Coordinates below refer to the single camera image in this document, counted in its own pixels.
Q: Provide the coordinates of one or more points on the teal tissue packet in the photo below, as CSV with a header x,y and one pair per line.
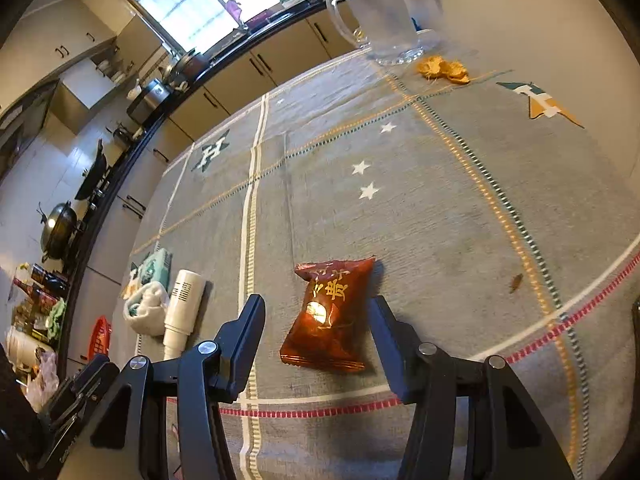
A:
x,y
156,266

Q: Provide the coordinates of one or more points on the orange peel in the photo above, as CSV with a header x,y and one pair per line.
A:
x,y
442,69

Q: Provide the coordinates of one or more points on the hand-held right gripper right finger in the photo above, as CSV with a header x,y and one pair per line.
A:
x,y
382,330

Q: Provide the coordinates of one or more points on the black wok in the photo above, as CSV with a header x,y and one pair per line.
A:
x,y
95,170

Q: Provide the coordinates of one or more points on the glass mug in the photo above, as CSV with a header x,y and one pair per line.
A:
x,y
385,15

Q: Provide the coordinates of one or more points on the steel rice cooker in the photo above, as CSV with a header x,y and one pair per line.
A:
x,y
150,100

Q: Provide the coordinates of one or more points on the small brown scrap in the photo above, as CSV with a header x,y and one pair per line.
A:
x,y
515,283

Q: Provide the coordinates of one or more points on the white jug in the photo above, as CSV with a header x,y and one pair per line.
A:
x,y
22,347

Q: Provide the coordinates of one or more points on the beige lower cabinets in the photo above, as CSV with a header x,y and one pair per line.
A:
x,y
240,70

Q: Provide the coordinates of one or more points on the steel lidded wok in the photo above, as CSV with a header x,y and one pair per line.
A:
x,y
60,230

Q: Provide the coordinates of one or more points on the white crumpled cloth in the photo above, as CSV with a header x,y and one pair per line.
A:
x,y
147,310

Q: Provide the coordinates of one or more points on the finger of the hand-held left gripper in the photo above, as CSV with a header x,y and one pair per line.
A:
x,y
102,370

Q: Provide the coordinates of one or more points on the green cloth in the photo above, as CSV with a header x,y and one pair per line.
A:
x,y
57,316

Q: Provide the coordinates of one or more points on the red plastic basket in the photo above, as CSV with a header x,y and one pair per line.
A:
x,y
101,337

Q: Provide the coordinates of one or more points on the brown cooking pot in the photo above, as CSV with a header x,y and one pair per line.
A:
x,y
185,67

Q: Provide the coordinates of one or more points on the beige cabinets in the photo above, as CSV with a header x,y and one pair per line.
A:
x,y
240,70
55,40

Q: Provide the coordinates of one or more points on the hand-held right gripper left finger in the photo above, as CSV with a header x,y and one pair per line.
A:
x,y
250,325

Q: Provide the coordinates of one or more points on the group of sauce bottles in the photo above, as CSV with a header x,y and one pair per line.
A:
x,y
40,287

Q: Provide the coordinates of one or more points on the white plastic bottle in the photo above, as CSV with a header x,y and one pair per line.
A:
x,y
185,305

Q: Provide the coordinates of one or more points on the black range hood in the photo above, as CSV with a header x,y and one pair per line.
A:
x,y
25,120

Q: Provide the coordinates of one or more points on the beige upper cabinets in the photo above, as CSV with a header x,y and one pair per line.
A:
x,y
55,40

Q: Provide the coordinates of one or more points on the red snack packet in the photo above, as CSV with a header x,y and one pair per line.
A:
x,y
330,315

